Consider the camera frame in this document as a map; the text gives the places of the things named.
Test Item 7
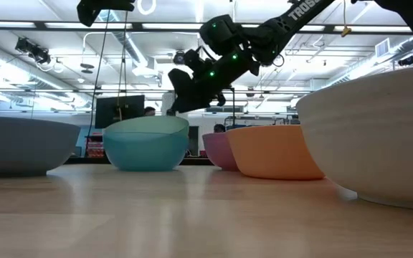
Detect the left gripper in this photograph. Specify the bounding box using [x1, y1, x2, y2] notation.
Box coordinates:
[76, 0, 136, 28]

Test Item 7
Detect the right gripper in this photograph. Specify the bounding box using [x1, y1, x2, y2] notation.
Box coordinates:
[168, 49, 260, 114]

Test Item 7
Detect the pink bowl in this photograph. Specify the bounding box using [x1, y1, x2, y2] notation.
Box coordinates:
[201, 132, 239, 172]

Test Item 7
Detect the teal translucent bowl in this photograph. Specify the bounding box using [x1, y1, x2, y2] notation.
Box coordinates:
[102, 125, 190, 172]

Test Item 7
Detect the orange bowl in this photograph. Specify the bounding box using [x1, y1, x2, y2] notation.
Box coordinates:
[226, 124, 326, 181]

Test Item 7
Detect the grey-blue bowl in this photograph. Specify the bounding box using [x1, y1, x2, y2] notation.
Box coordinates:
[0, 115, 82, 178]

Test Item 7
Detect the white bowl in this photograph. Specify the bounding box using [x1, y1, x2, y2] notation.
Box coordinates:
[295, 63, 413, 212]

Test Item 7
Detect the blue bin shelving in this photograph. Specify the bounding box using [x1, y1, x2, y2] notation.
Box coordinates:
[224, 113, 300, 130]

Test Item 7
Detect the black monitor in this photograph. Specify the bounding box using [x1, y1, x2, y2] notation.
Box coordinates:
[95, 95, 146, 129]

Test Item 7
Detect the black ceiling spotlight cluster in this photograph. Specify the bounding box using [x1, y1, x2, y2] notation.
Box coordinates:
[14, 37, 52, 65]

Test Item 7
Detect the red bin rack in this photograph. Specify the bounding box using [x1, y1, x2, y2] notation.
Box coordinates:
[85, 134, 105, 158]

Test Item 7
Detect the yellow hanging tag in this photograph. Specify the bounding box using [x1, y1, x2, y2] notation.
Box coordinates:
[340, 0, 353, 38]

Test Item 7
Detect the white ring light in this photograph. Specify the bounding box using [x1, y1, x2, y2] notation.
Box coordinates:
[136, 0, 157, 16]

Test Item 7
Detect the thin black stand frame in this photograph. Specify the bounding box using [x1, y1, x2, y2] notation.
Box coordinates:
[229, 87, 237, 127]

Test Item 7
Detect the black ceiling camera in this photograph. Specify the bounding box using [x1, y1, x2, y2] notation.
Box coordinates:
[173, 49, 188, 66]

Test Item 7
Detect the silver ceiling duct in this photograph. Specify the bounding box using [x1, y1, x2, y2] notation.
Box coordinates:
[97, 9, 159, 78]

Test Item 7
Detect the black hanging cable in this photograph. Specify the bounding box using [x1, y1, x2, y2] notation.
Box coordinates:
[85, 9, 112, 158]
[115, 9, 129, 110]

